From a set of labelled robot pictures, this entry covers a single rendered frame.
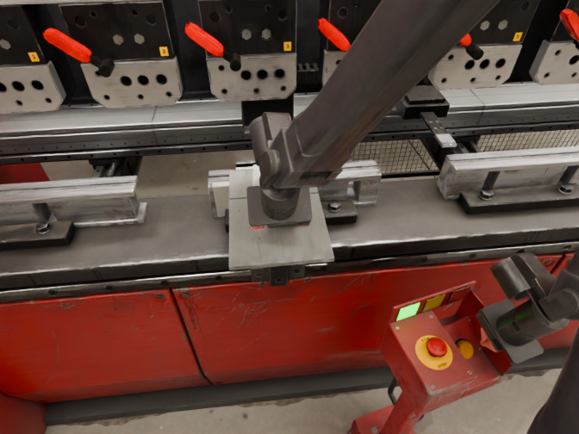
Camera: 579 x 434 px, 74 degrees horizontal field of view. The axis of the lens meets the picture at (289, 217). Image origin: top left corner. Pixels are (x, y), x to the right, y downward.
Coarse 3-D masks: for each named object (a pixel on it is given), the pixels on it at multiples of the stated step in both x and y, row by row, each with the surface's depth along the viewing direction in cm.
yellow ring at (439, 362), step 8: (424, 336) 79; (432, 336) 79; (416, 344) 78; (424, 344) 78; (416, 352) 76; (424, 352) 76; (448, 352) 76; (424, 360) 75; (432, 360) 75; (440, 360) 75; (448, 360) 75; (432, 368) 74; (440, 368) 74
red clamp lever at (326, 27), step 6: (318, 24) 59; (324, 24) 58; (330, 24) 58; (324, 30) 58; (330, 30) 58; (336, 30) 59; (330, 36) 59; (336, 36) 59; (342, 36) 60; (336, 42) 60; (342, 42) 60; (348, 42) 60; (342, 48) 61; (348, 48) 61
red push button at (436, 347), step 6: (426, 342) 76; (432, 342) 75; (438, 342) 75; (444, 342) 75; (426, 348) 75; (432, 348) 74; (438, 348) 74; (444, 348) 74; (432, 354) 74; (438, 354) 73; (444, 354) 74
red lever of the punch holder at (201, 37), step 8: (192, 24) 57; (192, 32) 56; (200, 32) 57; (200, 40) 57; (208, 40) 58; (216, 40) 59; (208, 48) 58; (216, 48) 58; (216, 56) 60; (224, 56) 60; (232, 56) 61; (232, 64) 60; (240, 64) 60
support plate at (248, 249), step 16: (240, 176) 81; (240, 192) 78; (240, 208) 74; (320, 208) 74; (240, 224) 71; (320, 224) 71; (240, 240) 68; (256, 240) 68; (272, 240) 68; (288, 240) 68; (304, 240) 68; (320, 240) 68; (240, 256) 66; (256, 256) 66; (272, 256) 66; (288, 256) 66; (304, 256) 66; (320, 256) 66
